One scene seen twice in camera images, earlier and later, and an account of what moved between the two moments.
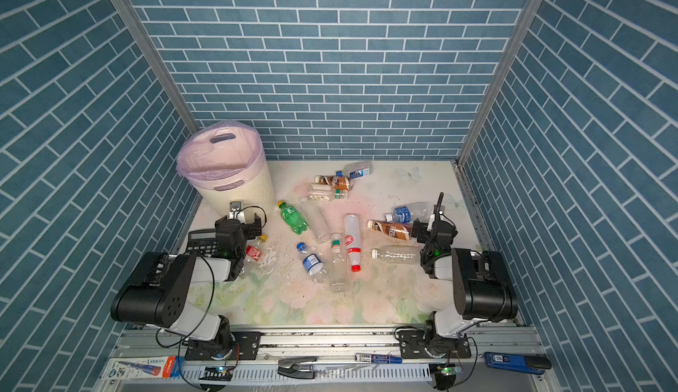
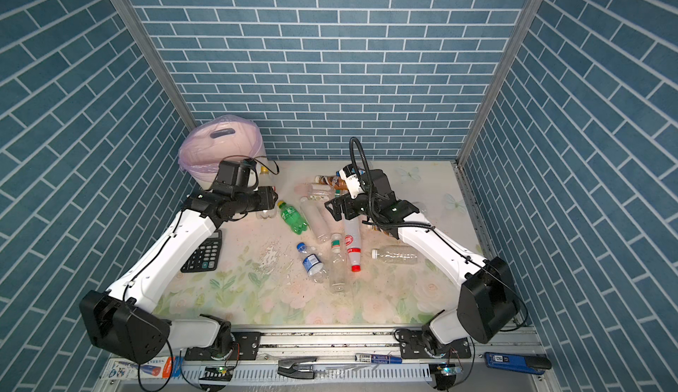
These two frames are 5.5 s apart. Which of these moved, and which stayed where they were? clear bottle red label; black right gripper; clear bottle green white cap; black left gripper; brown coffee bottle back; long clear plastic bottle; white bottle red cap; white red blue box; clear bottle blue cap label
Moved: clear bottle red label; black right gripper; black left gripper
Stayed: brown coffee bottle back; white bottle red cap; white red blue box; clear bottle green white cap; clear bottle blue cap label; long clear plastic bottle
